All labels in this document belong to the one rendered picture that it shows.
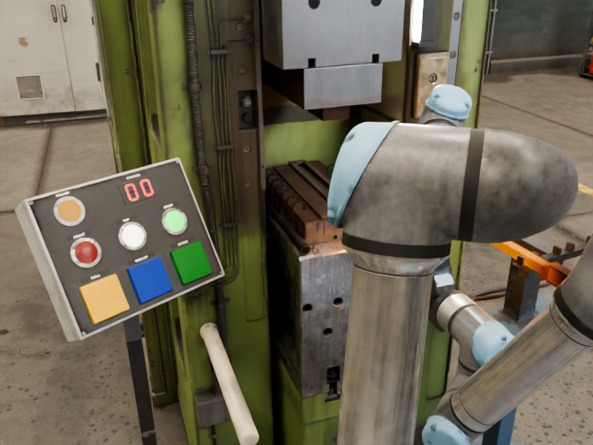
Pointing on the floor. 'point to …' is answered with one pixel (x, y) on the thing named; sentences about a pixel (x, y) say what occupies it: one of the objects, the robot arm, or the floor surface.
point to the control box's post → (131, 328)
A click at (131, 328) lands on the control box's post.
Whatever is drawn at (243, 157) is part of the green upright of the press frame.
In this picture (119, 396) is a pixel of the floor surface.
